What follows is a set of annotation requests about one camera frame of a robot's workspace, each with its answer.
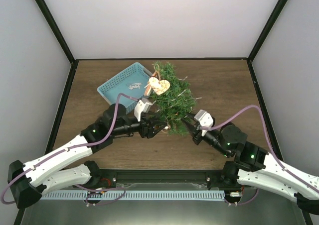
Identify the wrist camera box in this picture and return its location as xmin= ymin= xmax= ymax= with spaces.
xmin=134 ymin=98 xmax=152 ymax=122
xmin=194 ymin=110 xmax=215 ymax=137

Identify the small green christmas tree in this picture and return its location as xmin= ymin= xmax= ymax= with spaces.
xmin=150 ymin=61 xmax=196 ymax=136

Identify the black frame post right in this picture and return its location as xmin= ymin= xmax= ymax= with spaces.
xmin=247 ymin=0 xmax=288 ymax=63

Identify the black frame post left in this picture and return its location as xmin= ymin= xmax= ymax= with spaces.
xmin=26 ymin=0 xmax=75 ymax=62

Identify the gingerbread figure ornament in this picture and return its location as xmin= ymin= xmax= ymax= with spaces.
xmin=144 ymin=71 xmax=158 ymax=97

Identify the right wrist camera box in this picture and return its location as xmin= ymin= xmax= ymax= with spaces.
xmin=194 ymin=110 xmax=215 ymax=137

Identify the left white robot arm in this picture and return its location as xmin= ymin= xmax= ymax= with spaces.
xmin=7 ymin=104 xmax=167 ymax=209

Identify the black aluminium front rail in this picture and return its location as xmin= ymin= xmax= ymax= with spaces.
xmin=72 ymin=169 xmax=250 ymax=186

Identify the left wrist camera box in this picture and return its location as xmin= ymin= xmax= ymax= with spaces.
xmin=134 ymin=98 xmax=152 ymax=122

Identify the blue plastic basket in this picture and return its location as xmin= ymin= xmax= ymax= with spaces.
xmin=97 ymin=62 xmax=152 ymax=105

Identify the light blue cable duct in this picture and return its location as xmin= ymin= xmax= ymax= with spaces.
xmin=41 ymin=190 xmax=225 ymax=202

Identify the brown heart ornament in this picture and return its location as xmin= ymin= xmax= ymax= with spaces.
xmin=149 ymin=63 xmax=170 ymax=96

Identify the clear led light string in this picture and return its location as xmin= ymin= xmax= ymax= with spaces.
xmin=152 ymin=75 xmax=202 ymax=126

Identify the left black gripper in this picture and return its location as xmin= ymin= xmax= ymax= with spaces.
xmin=112 ymin=112 xmax=168 ymax=139

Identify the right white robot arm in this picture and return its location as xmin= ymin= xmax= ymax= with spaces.
xmin=182 ymin=110 xmax=319 ymax=215

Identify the black frame post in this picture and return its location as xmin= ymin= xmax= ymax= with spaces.
xmin=26 ymin=0 xmax=75 ymax=62
xmin=247 ymin=0 xmax=288 ymax=63

